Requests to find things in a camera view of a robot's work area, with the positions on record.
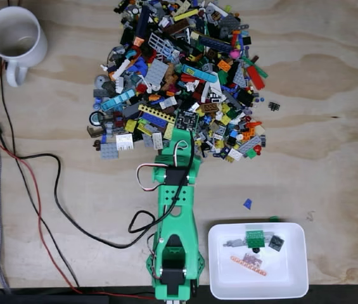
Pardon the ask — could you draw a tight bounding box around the yellow Lego beam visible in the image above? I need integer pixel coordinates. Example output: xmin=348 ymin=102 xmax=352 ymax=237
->
xmin=137 ymin=104 xmax=177 ymax=124

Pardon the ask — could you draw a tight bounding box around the white Lego grille brick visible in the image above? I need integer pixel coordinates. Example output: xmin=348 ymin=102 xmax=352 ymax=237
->
xmin=115 ymin=133 xmax=134 ymax=151

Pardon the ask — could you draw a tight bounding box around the small white Lego plate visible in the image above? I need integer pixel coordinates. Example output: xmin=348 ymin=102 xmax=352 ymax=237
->
xmin=227 ymin=148 xmax=243 ymax=162

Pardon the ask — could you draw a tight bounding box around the cyan long Lego piece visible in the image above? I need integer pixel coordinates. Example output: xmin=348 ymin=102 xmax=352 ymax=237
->
xmin=181 ymin=63 xmax=218 ymax=83

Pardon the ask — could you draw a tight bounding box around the grey square Lego plate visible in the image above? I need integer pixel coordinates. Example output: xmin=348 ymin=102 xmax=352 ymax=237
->
xmin=144 ymin=58 xmax=170 ymax=85

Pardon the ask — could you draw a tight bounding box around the light blue Lego car piece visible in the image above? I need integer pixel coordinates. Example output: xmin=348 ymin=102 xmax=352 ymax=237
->
xmin=99 ymin=89 xmax=136 ymax=112

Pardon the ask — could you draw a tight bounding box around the light grey long Lego plate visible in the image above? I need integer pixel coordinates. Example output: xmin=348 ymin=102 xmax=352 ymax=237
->
xmin=238 ymin=135 xmax=262 ymax=158

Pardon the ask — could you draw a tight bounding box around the black Lego wheel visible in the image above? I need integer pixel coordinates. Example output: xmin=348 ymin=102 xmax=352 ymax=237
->
xmin=89 ymin=111 xmax=105 ymax=126

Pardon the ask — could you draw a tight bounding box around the grey Lego wedge plate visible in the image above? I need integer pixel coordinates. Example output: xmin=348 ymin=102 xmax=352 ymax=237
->
xmin=232 ymin=61 xmax=248 ymax=89

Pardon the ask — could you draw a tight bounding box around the white Lego lattice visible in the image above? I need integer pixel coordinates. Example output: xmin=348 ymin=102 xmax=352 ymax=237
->
xmin=148 ymin=32 xmax=175 ymax=61

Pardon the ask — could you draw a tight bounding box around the long blue Lego plate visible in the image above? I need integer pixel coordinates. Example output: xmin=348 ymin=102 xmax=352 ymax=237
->
xmin=198 ymin=34 xmax=233 ymax=54

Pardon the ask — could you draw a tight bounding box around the green long Lego piece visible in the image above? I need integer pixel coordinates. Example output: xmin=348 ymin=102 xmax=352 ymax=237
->
xmin=240 ymin=56 xmax=269 ymax=79

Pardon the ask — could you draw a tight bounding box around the brown Lego plate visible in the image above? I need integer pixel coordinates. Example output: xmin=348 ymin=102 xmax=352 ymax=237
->
xmin=162 ymin=20 xmax=191 ymax=36

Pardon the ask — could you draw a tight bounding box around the grey Lego axle piece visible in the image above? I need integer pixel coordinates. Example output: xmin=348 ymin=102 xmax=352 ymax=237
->
xmin=223 ymin=238 xmax=246 ymax=248

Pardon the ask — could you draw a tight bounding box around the yellow Lego plate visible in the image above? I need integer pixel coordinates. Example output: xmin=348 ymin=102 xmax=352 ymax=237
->
xmin=173 ymin=9 xmax=200 ymax=23

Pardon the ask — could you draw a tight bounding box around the dark blue Lego bar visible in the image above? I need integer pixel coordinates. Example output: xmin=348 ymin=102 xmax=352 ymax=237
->
xmin=135 ymin=6 xmax=151 ymax=37

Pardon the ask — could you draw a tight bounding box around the green Lego brick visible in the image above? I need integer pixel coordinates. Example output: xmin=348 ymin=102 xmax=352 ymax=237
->
xmin=245 ymin=230 xmax=267 ymax=248

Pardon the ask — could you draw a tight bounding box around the pink Lego plate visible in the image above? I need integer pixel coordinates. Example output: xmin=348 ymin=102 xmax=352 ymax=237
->
xmin=243 ymin=253 xmax=264 ymax=267

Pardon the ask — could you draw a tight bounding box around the dark grey Lego plate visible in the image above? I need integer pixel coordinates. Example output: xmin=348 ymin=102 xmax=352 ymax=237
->
xmin=268 ymin=235 xmax=284 ymax=252

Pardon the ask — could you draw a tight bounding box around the orange Lego beam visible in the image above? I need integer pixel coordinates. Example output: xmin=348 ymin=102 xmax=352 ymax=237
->
xmin=229 ymin=254 xmax=268 ymax=277

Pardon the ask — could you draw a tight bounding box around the white plastic bin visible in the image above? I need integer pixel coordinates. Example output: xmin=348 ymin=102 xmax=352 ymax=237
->
xmin=208 ymin=222 xmax=309 ymax=300

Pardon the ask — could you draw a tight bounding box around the white ceramic mug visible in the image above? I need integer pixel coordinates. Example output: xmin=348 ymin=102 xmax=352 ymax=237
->
xmin=0 ymin=6 xmax=49 ymax=88

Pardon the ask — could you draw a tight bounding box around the black camera circuit board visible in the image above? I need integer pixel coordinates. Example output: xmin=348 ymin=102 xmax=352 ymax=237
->
xmin=174 ymin=108 xmax=200 ymax=133

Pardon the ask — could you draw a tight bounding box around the white red servo wire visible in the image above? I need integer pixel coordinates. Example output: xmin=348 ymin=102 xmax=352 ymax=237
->
xmin=136 ymin=141 xmax=189 ymax=193

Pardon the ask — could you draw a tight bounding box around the red cable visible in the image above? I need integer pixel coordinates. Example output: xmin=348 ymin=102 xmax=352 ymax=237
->
xmin=0 ymin=58 xmax=157 ymax=300

